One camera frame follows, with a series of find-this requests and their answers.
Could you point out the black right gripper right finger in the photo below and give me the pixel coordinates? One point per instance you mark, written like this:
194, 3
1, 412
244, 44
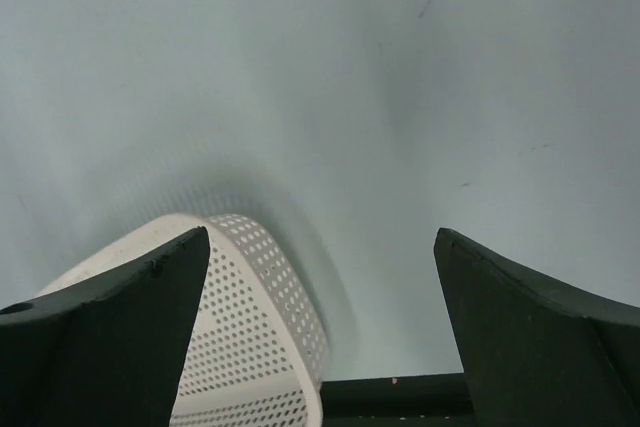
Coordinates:
537, 351

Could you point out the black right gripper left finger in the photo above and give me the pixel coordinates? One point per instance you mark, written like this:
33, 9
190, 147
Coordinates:
109, 350

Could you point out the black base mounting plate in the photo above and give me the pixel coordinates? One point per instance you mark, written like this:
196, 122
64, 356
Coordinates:
429, 400

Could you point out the white perforated plastic basket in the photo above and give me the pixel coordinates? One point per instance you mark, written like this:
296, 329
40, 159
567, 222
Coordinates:
258, 349

